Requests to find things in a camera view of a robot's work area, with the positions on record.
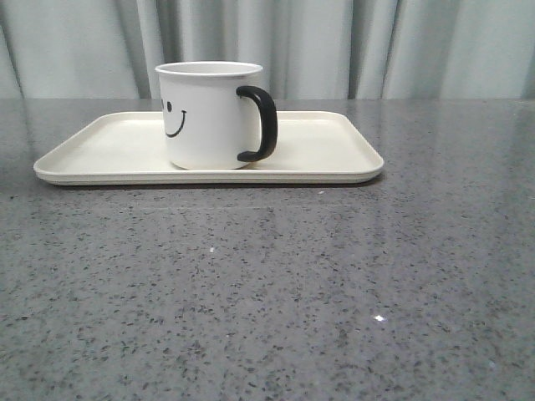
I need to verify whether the pale green pleated curtain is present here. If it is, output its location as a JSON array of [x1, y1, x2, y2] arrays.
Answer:
[[1, 1, 534, 99]]

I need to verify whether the cream rectangular plastic tray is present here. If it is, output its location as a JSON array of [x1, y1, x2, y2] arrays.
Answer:
[[33, 111, 385, 185]]

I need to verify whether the white smiley mug black handle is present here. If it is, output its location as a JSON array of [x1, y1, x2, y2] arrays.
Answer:
[[155, 61, 278, 170]]

